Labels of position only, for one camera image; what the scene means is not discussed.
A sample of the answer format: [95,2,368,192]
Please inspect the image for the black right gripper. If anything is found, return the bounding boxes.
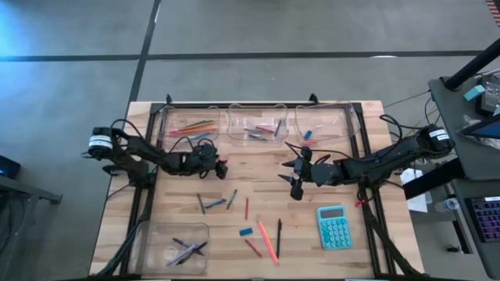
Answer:
[277,147,344,201]

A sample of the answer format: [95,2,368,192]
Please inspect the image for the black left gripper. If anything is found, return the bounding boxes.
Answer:
[177,143,229,181]

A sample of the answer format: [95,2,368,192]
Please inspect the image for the blue Madisi crayon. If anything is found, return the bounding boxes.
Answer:
[204,197,228,210]

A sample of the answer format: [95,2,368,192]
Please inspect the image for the blue pencil pink cap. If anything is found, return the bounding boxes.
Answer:
[186,131,213,142]

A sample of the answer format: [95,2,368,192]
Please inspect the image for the orange pencil pink eraser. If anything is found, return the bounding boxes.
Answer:
[170,127,218,137]

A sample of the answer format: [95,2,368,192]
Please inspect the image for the black pen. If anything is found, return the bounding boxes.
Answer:
[175,240,209,266]
[276,218,284,260]

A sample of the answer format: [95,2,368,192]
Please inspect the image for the yellow pencil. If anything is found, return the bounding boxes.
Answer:
[258,220,280,266]

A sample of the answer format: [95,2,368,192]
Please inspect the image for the purple pen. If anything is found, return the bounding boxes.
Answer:
[171,237,205,257]

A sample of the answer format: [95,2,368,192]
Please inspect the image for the lavender pen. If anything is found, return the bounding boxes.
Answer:
[166,244,196,268]

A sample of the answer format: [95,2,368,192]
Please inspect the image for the clear plastic bin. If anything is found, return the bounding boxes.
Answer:
[226,103,290,148]
[294,101,361,146]
[158,105,221,149]
[128,221,211,276]

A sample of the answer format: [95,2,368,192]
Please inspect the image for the teal calculator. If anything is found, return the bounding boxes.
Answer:
[316,205,354,251]

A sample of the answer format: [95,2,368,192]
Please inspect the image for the large red Madisi crayon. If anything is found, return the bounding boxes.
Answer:
[244,238,264,259]

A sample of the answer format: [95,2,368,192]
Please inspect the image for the white paper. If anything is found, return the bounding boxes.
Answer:
[399,167,434,214]

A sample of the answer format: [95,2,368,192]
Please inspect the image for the clear water bottle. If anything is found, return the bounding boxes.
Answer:
[434,197,461,213]

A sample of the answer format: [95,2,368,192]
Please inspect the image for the dark gray desk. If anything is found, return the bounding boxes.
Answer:
[427,76,500,280]

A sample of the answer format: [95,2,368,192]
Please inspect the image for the dark tablet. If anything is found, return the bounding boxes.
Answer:
[459,112,500,141]

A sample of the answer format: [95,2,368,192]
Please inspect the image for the black keyboard purple keys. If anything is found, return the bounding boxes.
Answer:
[470,196,500,244]

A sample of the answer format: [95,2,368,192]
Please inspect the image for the teal box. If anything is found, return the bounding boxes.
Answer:
[463,84,487,102]

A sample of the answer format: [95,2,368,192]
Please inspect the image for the black side table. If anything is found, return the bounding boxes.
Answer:
[0,155,63,281]

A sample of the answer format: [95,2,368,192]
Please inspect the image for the black pole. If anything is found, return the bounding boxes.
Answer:
[444,37,500,91]

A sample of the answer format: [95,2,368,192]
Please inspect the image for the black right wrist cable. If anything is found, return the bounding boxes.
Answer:
[284,140,355,165]

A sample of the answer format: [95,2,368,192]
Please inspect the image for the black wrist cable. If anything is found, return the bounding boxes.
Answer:
[284,140,355,165]
[167,135,216,157]

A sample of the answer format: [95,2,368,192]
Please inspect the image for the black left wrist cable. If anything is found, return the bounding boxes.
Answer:
[167,135,216,157]

